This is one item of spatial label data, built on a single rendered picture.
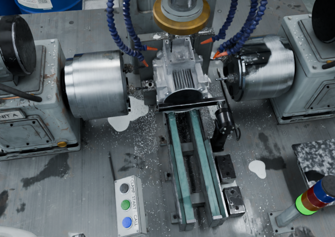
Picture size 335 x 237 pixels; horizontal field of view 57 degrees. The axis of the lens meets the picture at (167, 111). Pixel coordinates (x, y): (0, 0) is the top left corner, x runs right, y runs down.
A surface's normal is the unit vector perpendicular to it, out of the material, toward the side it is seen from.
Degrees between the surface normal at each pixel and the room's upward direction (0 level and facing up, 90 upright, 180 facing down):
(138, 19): 90
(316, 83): 90
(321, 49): 0
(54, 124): 90
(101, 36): 0
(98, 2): 0
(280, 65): 39
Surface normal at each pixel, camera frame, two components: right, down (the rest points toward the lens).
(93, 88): 0.11, 0.19
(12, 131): 0.14, 0.84
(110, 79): 0.08, -0.07
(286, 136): 0.01, -0.53
